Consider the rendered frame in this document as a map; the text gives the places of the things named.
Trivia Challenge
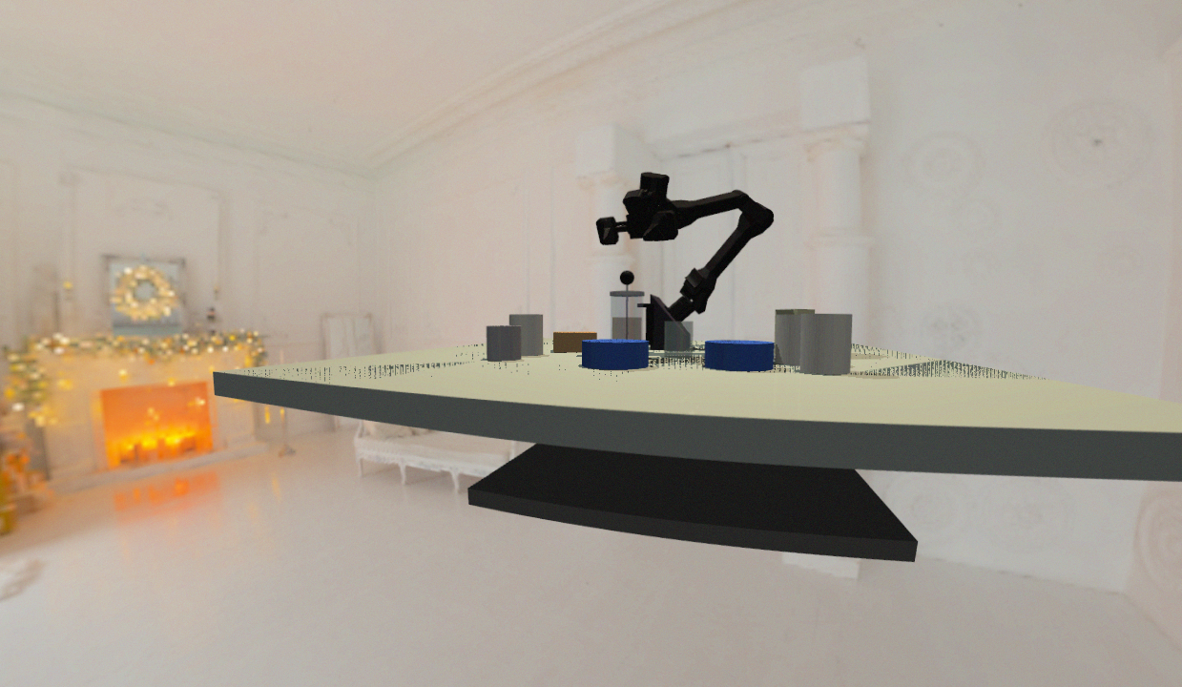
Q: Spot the blue cylinder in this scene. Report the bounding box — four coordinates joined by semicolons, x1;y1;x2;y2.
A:
704;341;774;371
582;339;649;370

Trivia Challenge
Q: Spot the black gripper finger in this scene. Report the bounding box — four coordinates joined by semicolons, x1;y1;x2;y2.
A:
643;214;670;241
600;219;616;245

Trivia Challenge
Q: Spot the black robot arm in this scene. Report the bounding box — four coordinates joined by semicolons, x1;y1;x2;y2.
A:
622;171;774;320

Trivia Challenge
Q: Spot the french press coffee maker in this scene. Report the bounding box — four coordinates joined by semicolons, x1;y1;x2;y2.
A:
610;271;654;345

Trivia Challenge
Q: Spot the tan rectangular block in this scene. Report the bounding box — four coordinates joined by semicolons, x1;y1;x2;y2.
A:
774;309;816;356
553;332;597;352

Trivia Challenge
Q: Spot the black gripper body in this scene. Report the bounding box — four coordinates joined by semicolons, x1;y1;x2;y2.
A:
596;210;678;245

